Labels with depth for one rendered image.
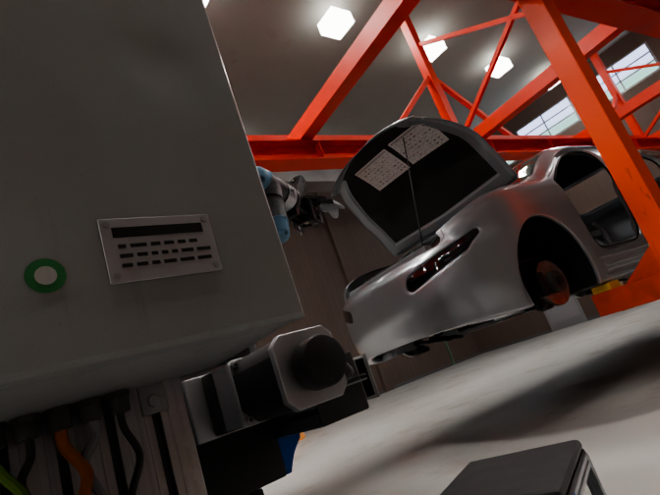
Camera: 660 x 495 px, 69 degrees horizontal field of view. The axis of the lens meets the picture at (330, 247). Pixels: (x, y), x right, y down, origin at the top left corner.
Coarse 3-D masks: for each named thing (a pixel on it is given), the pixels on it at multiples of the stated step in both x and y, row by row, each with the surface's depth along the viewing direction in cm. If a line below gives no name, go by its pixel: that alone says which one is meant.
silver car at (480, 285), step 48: (528, 192) 338; (432, 240) 514; (480, 240) 305; (528, 240) 364; (576, 240) 345; (624, 240) 667; (384, 288) 340; (432, 288) 310; (480, 288) 298; (528, 288) 334; (576, 288) 354; (384, 336) 348
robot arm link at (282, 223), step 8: (272, 200) 116; (280, 200) 118; (272, 208) 115; (280, 208) 116; (280, 216) 115; (280, 224) 114; (288, 224) 116; (280, 232) 114; (288, 232) 115; (280, 240) 116
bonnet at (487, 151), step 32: (416, 128) 374; (448, 128) 364; (352, 160) 419; (384, 160) 412; (416, 160) 402; (448, 160) 390; (480, 160) 374; (352, 192) 457; (384, 192) 445; (416, 192) 428; (448, 192) 410; (480, 192) 390; (384, 224) 473; (416, 224) 451
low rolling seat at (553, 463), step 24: (504, 456) 143; (528, 456) 134; (552, 456) 127; (576, 456) 124; (456, 480) 135; (480, 480) 128; (504, 480) 121; (528, 480) 115; (552, 480) 109; (576, 480) 116
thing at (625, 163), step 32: (544, 0) 353; (544, 32) 353; (576, 64) 337; (576, 96) 340; (608, 128) 325; (608, 160) 328; (640, 160) 322; (640, 192) 314; (640, 224) 316; (608, 288) 340; (640, 288) 321
